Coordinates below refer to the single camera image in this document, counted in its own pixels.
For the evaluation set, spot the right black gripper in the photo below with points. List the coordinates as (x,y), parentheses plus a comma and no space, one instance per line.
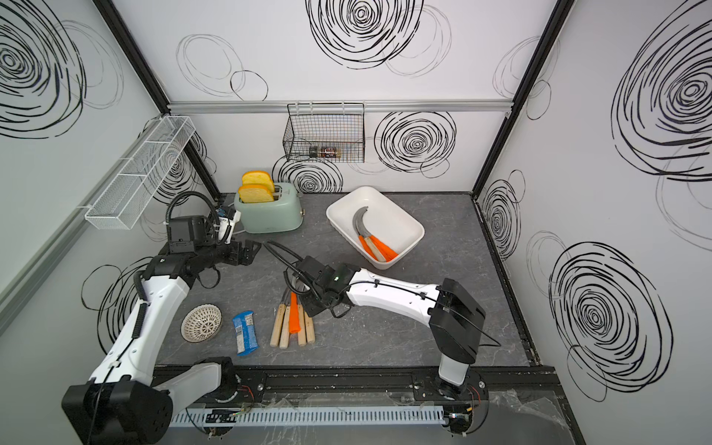
(305,298)

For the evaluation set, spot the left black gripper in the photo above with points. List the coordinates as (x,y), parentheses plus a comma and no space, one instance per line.
(248,253)

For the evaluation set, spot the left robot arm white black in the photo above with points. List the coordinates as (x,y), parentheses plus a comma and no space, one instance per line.
(120,403)

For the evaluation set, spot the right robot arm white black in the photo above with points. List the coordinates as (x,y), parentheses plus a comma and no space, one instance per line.
(456,321)

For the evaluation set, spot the white rectangular storage box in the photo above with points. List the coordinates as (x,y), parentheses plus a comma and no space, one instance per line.
(384,219)

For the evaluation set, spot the white round sink strainer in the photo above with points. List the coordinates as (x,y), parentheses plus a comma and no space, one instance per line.
(201,323)

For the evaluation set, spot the mint green toaster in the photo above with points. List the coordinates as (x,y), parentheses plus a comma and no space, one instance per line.
(283,214)

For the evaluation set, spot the blue snack packet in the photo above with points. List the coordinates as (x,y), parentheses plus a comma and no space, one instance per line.
(245,334)

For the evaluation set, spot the front yellow toast slice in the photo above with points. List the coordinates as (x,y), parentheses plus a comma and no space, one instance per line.
(254,194)

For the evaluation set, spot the yellow toast slice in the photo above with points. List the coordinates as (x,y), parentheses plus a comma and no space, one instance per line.
(254,194)
(258,178)

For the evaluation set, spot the rear yellow toast slice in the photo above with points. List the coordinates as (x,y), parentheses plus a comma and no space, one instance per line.
(258,178)

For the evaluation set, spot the small jar in basket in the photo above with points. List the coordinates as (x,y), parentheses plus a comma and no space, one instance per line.
(324,152)

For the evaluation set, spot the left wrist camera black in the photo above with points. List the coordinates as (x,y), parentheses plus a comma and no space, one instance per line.
(188,229)

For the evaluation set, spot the white mesh wall shelf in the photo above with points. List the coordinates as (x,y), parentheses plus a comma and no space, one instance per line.
(140,174)

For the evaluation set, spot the white slotted cable duct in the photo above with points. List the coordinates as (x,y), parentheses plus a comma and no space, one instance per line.
(311,416)

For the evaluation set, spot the black wire wall basket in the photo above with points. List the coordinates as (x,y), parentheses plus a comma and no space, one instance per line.
(339,124)

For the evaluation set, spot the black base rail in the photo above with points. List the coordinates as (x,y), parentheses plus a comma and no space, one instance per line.
(420,383)

